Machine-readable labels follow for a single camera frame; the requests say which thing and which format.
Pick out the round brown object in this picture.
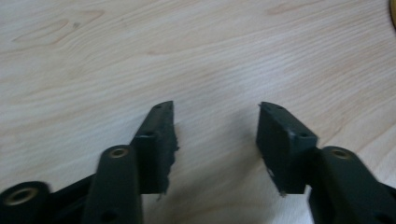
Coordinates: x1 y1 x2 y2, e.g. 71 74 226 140
389 0 396 32

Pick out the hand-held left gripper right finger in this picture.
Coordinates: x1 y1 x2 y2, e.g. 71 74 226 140
255 101 396 224

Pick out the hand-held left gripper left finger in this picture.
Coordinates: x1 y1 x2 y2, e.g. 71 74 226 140
81 100 180 224

